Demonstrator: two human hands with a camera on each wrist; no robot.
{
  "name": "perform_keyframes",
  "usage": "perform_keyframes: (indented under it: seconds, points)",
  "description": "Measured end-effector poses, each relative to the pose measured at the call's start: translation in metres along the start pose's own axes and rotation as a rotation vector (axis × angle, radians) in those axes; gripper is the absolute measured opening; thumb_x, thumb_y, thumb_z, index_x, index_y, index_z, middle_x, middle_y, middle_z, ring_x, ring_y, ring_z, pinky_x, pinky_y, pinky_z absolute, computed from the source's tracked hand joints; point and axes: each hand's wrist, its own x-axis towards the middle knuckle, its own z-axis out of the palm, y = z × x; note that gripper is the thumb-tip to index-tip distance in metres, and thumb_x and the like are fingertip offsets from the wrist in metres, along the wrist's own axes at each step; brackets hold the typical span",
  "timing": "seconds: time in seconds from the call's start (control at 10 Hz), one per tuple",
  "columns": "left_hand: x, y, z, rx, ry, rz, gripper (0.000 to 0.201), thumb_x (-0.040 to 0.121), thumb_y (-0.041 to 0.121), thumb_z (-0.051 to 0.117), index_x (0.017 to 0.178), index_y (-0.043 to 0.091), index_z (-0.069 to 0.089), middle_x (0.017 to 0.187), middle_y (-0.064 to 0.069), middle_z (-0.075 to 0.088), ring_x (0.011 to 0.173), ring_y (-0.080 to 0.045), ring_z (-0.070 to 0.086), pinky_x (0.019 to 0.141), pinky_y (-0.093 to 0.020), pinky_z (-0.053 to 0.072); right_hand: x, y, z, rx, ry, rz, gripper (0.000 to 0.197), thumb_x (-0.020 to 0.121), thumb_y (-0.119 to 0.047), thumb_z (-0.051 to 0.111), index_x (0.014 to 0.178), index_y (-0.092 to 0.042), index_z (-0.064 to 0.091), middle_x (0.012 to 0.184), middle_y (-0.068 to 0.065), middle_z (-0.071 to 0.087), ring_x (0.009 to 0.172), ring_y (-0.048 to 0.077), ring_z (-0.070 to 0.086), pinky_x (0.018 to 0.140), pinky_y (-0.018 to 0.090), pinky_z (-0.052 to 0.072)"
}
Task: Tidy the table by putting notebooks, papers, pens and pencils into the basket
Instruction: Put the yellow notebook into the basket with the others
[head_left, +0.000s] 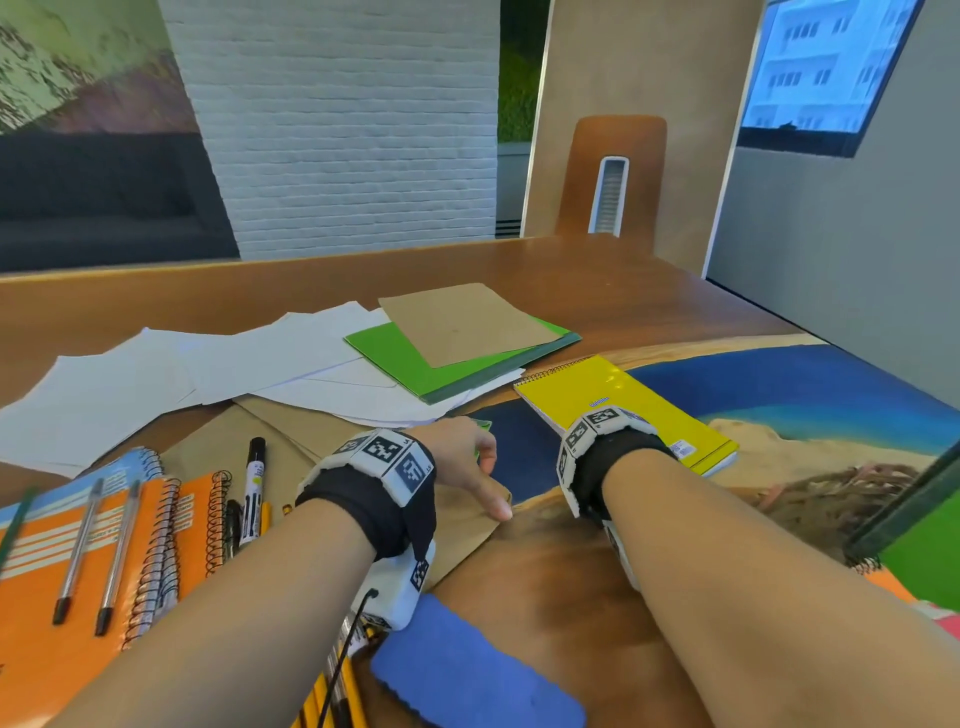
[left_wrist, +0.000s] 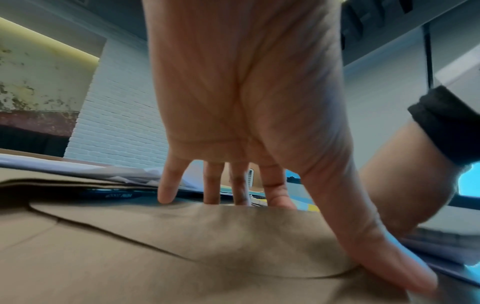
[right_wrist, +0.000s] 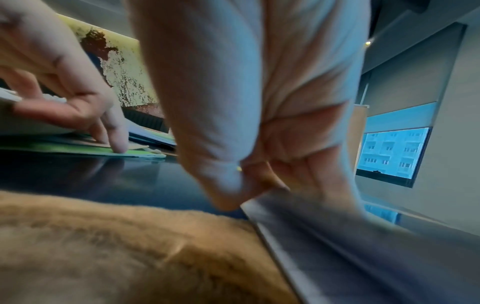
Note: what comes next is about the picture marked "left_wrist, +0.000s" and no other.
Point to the brown kraft paper sheet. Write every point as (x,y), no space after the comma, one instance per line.
(225,237)
(93,273)

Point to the blue-framed window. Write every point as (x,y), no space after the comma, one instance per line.
(470,181)

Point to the dark sofa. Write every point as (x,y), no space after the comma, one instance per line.
(30,142)

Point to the brown wooden chair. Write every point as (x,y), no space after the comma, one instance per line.
(257,178)

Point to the wooden table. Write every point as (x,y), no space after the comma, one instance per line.
(303,196)

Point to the window with building view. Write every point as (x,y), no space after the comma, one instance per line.
(292,176)

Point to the person's left hand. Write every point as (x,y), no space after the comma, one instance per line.
(247,89)

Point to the black right wrist marker band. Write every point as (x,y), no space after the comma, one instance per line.
(446,124)

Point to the large abstract wall painting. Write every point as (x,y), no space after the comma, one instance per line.
(41,74)

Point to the person's right hand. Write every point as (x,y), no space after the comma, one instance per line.
(408,178)

